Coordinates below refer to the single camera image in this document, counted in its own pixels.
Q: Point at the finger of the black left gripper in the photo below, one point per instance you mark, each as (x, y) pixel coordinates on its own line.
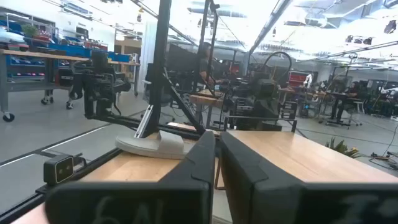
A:
(88, 105)
(104, 105)

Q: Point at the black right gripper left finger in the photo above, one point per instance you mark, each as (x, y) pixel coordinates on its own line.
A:
(174, 199)

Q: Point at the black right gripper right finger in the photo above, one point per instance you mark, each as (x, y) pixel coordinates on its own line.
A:
(280, 205)

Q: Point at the grey slide sandal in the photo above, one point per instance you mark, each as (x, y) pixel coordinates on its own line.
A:
(149, 147)

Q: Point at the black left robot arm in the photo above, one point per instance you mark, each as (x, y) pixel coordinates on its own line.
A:
(99, 62)

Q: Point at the blue storage bin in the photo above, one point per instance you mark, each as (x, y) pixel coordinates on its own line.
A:
(68, 49)
(119, 57)

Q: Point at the wooden workbench on casters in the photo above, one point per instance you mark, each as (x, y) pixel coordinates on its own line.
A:
(31, 53)

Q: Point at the small green succulent plant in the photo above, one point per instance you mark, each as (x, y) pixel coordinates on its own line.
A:
(342, 149)

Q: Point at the green potted plant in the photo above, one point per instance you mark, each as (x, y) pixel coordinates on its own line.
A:
(30, 31)

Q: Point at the wooden workstation table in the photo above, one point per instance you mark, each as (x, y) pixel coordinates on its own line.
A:
(205, 99)

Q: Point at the person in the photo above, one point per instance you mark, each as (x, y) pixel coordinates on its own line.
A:
(353, 90)
(205, 62)

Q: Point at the red tool cabinet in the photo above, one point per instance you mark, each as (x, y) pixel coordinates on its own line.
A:
(297, 79)

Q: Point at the silver aluminium bracket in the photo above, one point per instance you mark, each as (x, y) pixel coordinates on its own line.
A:
(144, 123)

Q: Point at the black aluminium rig frame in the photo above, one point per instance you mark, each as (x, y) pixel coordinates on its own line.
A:
(161, 62)

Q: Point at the small black table camera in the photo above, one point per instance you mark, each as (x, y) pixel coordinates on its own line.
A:
(59, 169)

